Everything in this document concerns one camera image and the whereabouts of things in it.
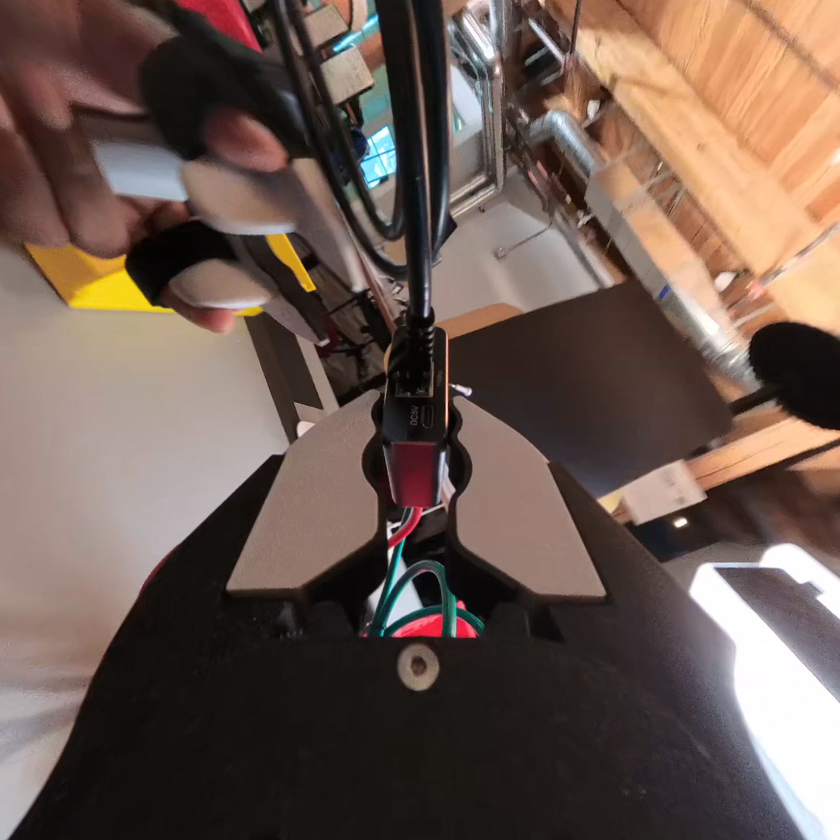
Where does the red plastic bin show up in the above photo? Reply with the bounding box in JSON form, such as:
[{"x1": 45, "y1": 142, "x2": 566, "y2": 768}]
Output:
[
  {"x1": 177, "y1": 0, "x2": 263, "y2": 51},
  {"x1": 384, "y1": 600, "x2": 484, "y2": 639}
]

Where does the black board book stand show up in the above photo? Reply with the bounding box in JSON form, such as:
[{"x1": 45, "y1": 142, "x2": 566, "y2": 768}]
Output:
[{"x1": 446, "y1": 281, "x2": 734, "y2": 497}]

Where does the yellow plastic bin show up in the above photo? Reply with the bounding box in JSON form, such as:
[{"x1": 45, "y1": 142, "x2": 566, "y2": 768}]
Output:
[{"x1": 25, "y1": 233, "x2": 317, "y2": 316}]

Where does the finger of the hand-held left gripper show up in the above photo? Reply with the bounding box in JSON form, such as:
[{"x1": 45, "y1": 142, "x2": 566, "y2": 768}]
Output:
[
  {"x1": 292, "y1": 159, "x2": 370, "y2": 294},
  {"x1": 262, "y1": 290, "x2": 330, "y2": 347}
]

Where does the black ethernet cable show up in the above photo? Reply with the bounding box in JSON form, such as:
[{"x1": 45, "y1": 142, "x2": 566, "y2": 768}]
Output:
[{"x1": 272, "y1": 0, "x2": 458, "y2": 342}]

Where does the bright window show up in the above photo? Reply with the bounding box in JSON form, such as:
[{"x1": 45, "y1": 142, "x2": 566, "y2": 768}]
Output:
[{"x1": 357, "y1": 125, "x2": 399, "y2": 189}]

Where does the black ethernet adapter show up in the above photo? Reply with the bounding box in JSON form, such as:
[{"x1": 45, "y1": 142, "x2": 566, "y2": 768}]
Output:
[{"x1": 381, "y1": 326, "x2": 455, "y2": 508}]

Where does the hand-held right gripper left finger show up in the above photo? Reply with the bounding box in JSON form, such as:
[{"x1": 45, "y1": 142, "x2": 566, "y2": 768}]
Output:
[{"x1": 225, "y1": 390, "x2": 388, "y2": 601}]

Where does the white cardboard box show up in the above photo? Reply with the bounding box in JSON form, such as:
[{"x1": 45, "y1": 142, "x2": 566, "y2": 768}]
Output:
[{"x1": 619, "y1": 459, "x2": 707, "y2": 526}]

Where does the silver ventilation duct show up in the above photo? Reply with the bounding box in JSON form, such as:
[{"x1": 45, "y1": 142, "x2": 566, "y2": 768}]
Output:
[{"x1": 449, "y1": 0, "x2": 762, "y2": 388}]

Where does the green ethernet cable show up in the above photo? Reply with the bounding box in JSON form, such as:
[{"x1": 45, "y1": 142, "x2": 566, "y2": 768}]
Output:
[{"x1": 366, "y1": 508, "x2": 488, "y2": 639}]

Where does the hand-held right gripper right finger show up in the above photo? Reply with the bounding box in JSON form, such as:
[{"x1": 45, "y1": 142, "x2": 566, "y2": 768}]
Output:
[{"x1": 448, "y1": 395, "x2": 609, "y2": 605}]

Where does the person's left hand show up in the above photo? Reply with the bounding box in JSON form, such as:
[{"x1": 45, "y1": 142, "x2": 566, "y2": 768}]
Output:
[{"x1": 0, "y1": 0, "x2": 290, "y2": 334}]

